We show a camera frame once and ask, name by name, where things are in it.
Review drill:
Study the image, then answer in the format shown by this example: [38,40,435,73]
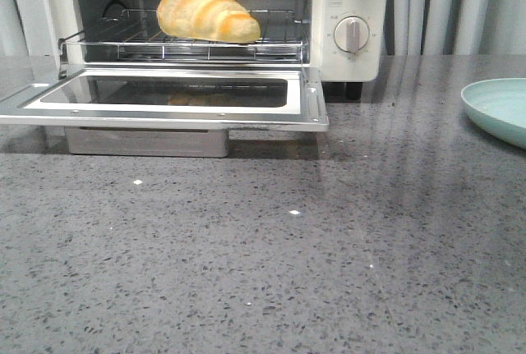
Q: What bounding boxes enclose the golden bread roll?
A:
[156,0,261,44]

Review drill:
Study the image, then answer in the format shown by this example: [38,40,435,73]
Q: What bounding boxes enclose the white Toshiba toaster oven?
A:
[7,0,391,103]

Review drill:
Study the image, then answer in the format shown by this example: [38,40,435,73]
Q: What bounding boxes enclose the lower oven control knob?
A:
[334,16,369,53]

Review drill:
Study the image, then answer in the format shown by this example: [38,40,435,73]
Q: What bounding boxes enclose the light green round plate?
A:
[461,78,525,149]

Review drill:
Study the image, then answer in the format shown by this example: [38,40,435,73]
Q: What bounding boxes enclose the oven glass door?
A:
[1,64,329,132]

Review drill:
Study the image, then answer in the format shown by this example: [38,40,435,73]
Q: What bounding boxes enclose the white curtain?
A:
[1,0,525,57]

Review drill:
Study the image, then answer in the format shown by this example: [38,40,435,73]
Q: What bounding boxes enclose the metal oven wire rack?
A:
[58,9,310,79]

